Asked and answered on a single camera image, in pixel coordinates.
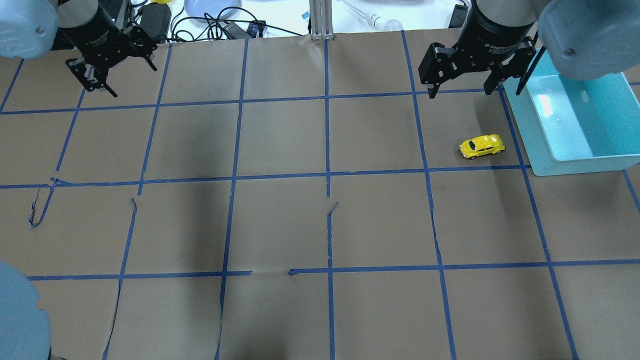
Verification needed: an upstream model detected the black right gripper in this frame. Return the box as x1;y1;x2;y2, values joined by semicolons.
418;7;537;100

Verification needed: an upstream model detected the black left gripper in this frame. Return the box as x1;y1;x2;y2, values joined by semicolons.
60;13;158;98

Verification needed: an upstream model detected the yellow beetle toy car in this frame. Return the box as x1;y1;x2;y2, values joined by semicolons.
459;134;506;160

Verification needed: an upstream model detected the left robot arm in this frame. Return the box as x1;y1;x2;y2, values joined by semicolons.
0;0;157;97

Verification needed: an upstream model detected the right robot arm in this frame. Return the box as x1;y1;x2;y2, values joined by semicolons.
418;0;640;98

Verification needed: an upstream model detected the turquoise plastic bin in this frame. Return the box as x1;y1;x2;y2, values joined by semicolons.
503;54;640;177

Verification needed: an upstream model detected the blue plate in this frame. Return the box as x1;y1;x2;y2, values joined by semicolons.
183;0;242;23

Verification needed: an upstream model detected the light bulb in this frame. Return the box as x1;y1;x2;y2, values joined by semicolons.
365;13;403;32

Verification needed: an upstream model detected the black power adapter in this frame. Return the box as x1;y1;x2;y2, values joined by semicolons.
222;20;267;40

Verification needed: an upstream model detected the aluminium frame post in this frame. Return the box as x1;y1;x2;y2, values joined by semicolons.
308;0;335;41

